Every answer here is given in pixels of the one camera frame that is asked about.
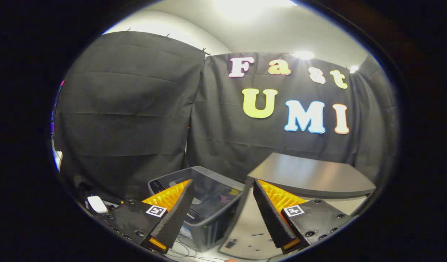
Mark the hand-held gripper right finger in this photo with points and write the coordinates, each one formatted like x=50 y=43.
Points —
x=270 y=214

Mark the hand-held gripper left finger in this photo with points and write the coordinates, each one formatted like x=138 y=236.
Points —
x=178 y=213

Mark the grey top-load washing machine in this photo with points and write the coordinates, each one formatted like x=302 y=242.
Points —
x=208 y=233

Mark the dark washing machine lid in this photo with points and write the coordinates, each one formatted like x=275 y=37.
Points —
x=216 y=193

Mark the beige cabinet with dark top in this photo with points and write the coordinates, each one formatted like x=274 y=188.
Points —
x=310 y=174

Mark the white power adapter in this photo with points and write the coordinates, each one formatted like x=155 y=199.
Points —
x=97 y=204

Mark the black backdrop cloth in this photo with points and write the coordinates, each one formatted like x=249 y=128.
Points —
x=136 y=109

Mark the small ceiling light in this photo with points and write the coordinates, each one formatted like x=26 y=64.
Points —
x=303 y=55
x=353 y=69

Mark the large ceiling light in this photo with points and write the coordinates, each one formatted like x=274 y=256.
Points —
x=245 y=6

